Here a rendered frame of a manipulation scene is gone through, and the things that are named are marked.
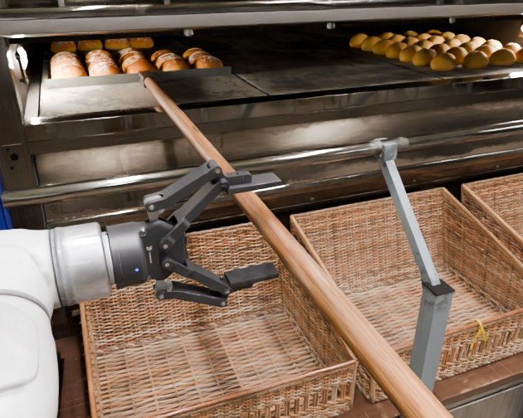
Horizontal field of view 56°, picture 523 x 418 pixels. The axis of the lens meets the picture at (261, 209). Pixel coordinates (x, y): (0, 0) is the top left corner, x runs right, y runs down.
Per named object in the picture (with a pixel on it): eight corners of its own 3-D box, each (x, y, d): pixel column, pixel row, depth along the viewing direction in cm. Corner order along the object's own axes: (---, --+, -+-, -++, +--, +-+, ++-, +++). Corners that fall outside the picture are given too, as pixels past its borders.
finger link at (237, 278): (231, 284, 65) (231, 289, 65) (280, 273, 67) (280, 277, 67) (223, 271, 67) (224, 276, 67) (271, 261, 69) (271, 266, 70)
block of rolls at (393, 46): (344, 46, 212) (346, 32, 209) (436, 41, 227) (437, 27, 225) (438, 72, 161) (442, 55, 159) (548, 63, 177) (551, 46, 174)
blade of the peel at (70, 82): (231, 75, 158) (231, 65, 156) (46, 89, 140) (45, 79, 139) (202, 55, 188) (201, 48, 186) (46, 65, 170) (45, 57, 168)
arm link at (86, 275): (63, 279, 62) (112, 269, 64) (65, 323, 55) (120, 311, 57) (50, 215, 58) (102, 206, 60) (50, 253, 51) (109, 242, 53)
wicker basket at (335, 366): (87, 336, 136) (70, 250, 124) (277, 293, 154) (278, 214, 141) (100, 496, 95) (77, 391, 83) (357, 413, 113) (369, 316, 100)
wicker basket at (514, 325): (283, 292, 154) (285, 213, 142) (431, 256, 173) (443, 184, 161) (369, 408, 114) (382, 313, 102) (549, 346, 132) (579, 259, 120)
